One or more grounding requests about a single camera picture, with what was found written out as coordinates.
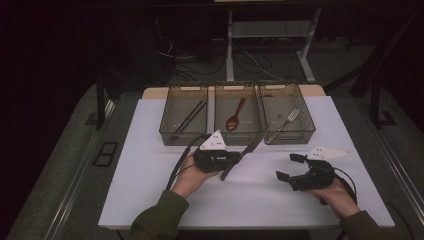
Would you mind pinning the silver metal knife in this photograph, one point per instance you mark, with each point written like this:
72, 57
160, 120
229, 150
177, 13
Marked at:
253, 145

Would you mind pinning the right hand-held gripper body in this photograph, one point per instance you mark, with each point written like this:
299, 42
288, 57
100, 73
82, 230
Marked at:
315, 178

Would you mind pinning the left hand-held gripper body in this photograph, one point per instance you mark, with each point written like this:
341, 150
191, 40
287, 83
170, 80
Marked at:
213, 160

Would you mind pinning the person's left hand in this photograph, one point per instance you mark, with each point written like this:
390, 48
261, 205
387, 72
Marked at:
190, 178

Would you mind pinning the person's right hand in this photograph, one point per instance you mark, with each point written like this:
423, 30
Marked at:
340, 200

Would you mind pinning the brown wooden spoon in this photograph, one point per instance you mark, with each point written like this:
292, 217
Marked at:
231, 123

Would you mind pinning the white metal stand frame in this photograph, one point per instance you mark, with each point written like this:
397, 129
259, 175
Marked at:
229, 50

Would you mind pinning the dark metal stand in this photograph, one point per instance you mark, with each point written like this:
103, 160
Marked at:
100, 100
375, 100

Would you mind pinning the silver metal fork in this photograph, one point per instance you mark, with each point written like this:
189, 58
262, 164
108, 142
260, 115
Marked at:
293, 115

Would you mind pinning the smoky transparent plastic bin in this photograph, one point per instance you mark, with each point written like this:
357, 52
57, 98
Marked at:
276, 106
173, 113
250, 113

